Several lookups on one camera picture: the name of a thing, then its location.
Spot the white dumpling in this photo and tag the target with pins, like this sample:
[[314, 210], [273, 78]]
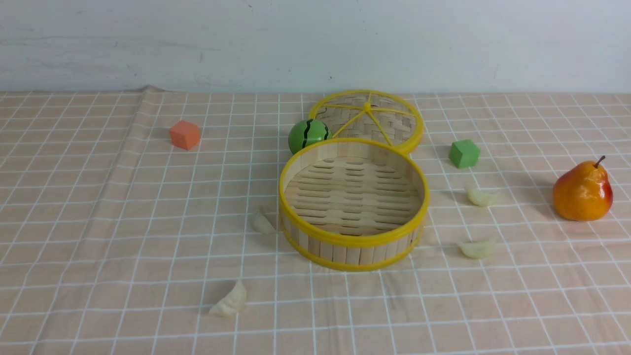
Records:
[[481, 198], [261, 224], [232, 303], [477, 250]]

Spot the bamboo steamer tray yellow rim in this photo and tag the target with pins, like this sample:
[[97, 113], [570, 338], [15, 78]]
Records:
[[352, 205]]

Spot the bamboo steamer lid yellow rim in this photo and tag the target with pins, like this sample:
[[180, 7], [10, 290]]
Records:
[[371, 115]]

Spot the green watermelon toy ball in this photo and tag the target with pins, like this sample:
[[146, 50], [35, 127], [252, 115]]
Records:
[[306, 132]]

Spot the orange foam cube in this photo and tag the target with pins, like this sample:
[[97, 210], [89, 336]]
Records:
[[185, 135]]

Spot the green foam cube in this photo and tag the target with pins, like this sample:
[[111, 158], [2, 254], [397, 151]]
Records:
[[464, 154]]

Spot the orange yellow toy pear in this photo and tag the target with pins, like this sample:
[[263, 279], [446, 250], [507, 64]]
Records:
[[583, 193]]

